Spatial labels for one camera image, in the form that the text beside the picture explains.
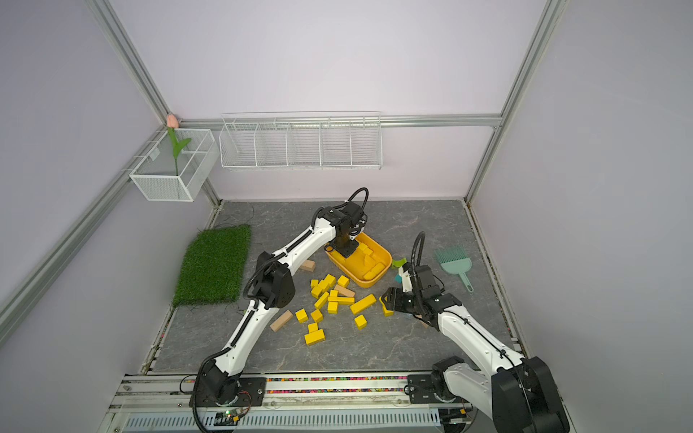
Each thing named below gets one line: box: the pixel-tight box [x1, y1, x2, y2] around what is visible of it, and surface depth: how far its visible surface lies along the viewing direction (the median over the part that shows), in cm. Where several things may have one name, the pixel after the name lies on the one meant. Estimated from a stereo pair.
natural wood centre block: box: [333, 284, 356, 298], surface depth 93 cm
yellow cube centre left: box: [295, 308, 309, 324], surface depth 87 cm
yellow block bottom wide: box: [304, 322, 326, 346], surface depth 84 cm
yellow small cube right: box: [353, 313, 368, 331], surface depth 86 cm
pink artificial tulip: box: [166, 113, 192, 176], surface depth 91 cm
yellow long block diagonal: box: [350, 294, 377, 315], surface depth 91 cm
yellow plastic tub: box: [323, 231, 393, 288], surface depth 101 cm
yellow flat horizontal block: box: [327, 296, 355, 305], surface depth 91 cm
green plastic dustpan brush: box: [433, 247, 474, 294], surface depth 103 cm
